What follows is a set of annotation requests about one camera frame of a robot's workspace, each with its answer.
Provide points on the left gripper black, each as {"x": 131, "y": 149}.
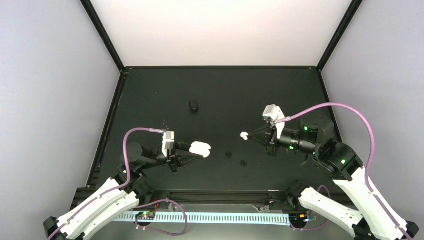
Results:
{"x": 178, "y": 157}

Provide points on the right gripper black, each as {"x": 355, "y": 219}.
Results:
{"x": 268, "y": 139}

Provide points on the white earbud charging case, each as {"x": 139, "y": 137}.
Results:
{"x": 200, "y": 148}

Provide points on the white wireless earbud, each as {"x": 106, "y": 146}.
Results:
{"x": 244, "y": 135}

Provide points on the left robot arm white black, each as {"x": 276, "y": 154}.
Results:
{"x": 123, "y": 192}

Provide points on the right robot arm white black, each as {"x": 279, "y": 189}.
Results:
{"x": 371, "y": 217}

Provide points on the left circuit board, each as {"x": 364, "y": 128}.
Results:
{"x": 145, "y": 215}

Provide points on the circuit board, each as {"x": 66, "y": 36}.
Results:
{"x": 145, "y": 215}
{"x": 301, "y": 218}

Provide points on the right circuit board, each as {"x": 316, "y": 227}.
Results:
{"x": 301, "y": 218}

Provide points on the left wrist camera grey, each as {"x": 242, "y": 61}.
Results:
{"x": 168, "y": 141}

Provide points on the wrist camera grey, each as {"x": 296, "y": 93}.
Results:
{"x": 168, "y": 141}
{"x": 272, "y": 113}

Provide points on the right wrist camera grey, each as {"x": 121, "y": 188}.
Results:
{"x": 272, "y": 113}

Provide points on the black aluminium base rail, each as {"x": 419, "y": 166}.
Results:
{"x": 278, "y": 200}

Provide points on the white slotted cable duct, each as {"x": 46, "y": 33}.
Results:
{"x": 278, "y": 219}

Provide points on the black frame post right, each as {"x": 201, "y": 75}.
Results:
{"x": 338, "y": 34}

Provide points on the black frame post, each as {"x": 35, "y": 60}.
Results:
{"x": 338, "y": 34}
{"x": 102, "y": 32}

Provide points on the black frame post left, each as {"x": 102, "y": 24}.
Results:
{"x": 102, "y": 32}

